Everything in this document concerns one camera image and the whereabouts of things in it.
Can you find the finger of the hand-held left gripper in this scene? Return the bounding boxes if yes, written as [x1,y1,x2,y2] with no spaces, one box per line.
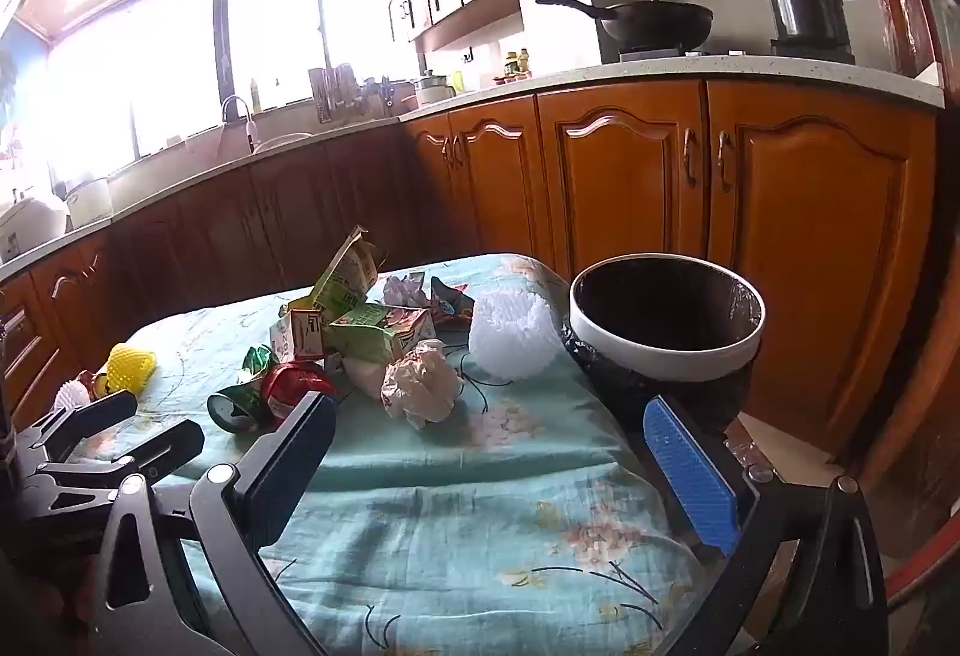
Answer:
[30,390,140,456]
[36,420,206,503]

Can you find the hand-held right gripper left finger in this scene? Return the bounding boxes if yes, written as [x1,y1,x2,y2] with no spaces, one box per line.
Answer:
[90,390,338,656]

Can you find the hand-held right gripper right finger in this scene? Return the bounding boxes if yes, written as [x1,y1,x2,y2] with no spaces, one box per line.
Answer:
[643,393,890,656]

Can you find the white-rimmed bin with black bag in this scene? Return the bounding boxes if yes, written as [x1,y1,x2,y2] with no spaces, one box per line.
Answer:
[561,253,766,434]

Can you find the green drink carton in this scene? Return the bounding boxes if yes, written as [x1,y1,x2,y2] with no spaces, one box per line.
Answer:
[328,303,437,365]

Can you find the torn tall green carton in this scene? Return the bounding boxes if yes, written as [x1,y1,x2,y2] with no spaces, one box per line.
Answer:
[289,225,380,327]

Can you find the white foam fruit net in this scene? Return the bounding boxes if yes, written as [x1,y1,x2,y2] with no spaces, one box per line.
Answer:
[469,287,563,380]

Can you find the small white foam net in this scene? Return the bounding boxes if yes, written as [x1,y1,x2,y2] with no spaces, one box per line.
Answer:
[54,380,95,411]

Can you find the yellow foam fruit net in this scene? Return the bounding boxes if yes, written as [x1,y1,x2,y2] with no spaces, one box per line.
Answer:
[107,342,158,395]

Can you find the red crumpled wrapper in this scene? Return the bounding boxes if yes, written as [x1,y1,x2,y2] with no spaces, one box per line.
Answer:
[262,362,338,421]

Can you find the crushed green can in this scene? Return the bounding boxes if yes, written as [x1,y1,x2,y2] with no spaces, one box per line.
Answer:
[208,380,275,434]

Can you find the green crumpled wrapper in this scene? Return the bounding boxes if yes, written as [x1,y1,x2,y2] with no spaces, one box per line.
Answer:
[240,345,280,383]

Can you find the torn yellow green carton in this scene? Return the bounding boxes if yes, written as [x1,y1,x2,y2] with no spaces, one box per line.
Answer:
[270,309,327,365]

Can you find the crumpled beige plastic bag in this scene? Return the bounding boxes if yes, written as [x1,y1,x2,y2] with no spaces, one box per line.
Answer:
[381,339,464,431]

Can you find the teal floral tablecloth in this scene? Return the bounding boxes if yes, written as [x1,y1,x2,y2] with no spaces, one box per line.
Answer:
[67,253,721,656]

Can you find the white rice cooker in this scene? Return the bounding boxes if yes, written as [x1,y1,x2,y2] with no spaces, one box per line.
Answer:
[0,195,68,263]

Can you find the crumpled silver wrapper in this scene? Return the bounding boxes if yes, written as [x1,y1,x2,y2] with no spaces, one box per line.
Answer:
[382,273,430,308]

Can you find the white round appliance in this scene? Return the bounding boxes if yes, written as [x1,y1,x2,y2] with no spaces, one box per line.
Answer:
[64,176,115,228]

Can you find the red blue snack wrapper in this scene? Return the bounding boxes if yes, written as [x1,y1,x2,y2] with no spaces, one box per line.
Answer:
[429,276,477,327]

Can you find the wooden base cabinets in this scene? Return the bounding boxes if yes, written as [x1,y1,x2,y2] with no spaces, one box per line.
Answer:
[0,79,938,462]

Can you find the kitchen faucet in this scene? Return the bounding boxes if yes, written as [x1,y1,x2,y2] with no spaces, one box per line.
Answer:
[220,95,260,151]

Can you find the knife rack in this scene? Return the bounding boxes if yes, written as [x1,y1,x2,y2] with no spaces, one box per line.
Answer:
[307,64,357,125]

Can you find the speckled kitchen countertop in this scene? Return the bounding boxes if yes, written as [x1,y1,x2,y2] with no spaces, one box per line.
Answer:
[0,60,946,282]

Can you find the kitchen window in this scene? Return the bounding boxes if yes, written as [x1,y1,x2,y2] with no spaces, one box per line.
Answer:
[45,0,421,177]

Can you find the gas stove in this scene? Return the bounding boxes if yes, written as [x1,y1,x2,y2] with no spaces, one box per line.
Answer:
[619,37,856,65]

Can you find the black wok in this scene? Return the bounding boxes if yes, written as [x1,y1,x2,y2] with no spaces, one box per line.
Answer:
[535,0,713,49]

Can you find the steel pot with lid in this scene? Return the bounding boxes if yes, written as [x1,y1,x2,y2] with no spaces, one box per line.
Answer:
[746,0,856,43]

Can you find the blue wall poster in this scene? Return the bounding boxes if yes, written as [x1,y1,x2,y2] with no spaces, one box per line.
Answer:
[0,19,53,177]

